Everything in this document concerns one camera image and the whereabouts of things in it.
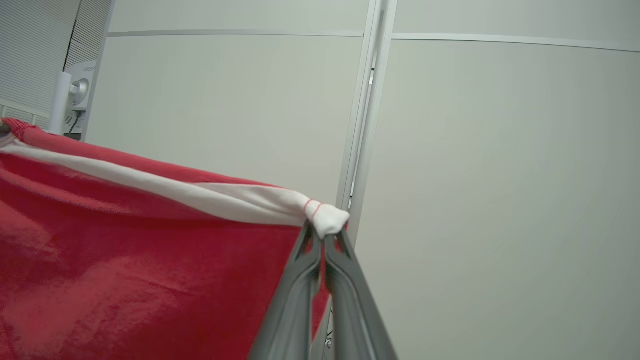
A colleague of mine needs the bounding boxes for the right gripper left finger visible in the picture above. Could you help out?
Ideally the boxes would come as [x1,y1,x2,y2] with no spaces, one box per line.
[248,221,324,360]

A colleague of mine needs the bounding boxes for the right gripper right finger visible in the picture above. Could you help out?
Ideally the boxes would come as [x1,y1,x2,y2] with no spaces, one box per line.
[323,227,399,360]

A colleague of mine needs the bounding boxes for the red white ribbed-collar shirt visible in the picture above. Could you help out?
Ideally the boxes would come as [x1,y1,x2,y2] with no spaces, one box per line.
[0,117,352,360]

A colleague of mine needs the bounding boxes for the white computer monitor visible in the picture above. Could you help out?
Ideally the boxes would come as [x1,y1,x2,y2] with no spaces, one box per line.
[49,60,98,138]

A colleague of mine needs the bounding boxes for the grey partition post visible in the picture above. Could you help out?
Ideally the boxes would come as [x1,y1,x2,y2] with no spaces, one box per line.
[336,0,399,246]

